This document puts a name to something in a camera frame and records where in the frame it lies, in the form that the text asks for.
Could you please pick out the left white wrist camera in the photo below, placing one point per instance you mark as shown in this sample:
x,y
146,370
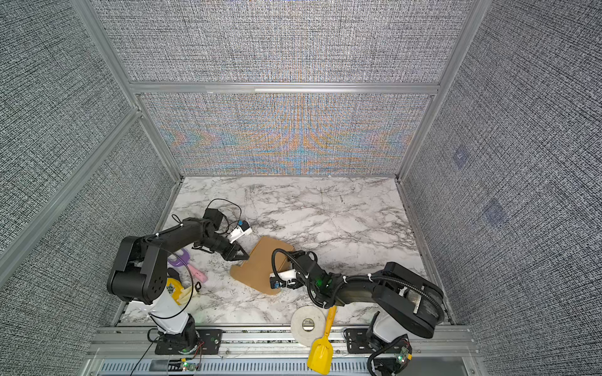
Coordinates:
x,y
242,229

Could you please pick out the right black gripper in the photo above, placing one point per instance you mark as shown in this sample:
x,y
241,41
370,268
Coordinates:
x,y
294,263

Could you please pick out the white tape roll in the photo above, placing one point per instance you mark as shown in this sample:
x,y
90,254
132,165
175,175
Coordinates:
x,y
307,325

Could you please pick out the brown cardboard box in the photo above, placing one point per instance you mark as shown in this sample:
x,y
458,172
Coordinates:
x,y
255,272

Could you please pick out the aluminium front frame rail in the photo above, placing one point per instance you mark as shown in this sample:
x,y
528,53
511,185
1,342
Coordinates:
x,y
255,349

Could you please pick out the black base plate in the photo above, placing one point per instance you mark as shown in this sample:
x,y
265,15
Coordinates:
x,y
359,341
205,342

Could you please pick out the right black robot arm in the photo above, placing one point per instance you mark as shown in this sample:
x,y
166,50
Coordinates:
x,y
411,300

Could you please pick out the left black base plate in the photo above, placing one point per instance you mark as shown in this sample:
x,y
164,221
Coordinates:
x,y
205,342

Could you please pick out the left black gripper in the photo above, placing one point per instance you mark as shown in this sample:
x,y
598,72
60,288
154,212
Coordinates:
x,y
233,254

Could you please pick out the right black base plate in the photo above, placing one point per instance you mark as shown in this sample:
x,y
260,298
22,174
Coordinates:
x,y
359,341

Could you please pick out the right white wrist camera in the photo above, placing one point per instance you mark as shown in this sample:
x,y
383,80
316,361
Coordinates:
x,y
286,279

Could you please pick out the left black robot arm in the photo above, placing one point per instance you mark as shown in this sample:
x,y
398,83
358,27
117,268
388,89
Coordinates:
x,y
140,271

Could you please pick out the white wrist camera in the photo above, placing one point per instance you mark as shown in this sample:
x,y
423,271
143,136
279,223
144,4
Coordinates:
x,y
242,229
286,279

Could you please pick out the yellow work glove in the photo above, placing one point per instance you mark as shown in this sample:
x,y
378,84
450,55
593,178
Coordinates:
x,y
180,294

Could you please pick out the yellow plastic toy shovel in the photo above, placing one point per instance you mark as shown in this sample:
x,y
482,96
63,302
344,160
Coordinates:
x,y
321,352

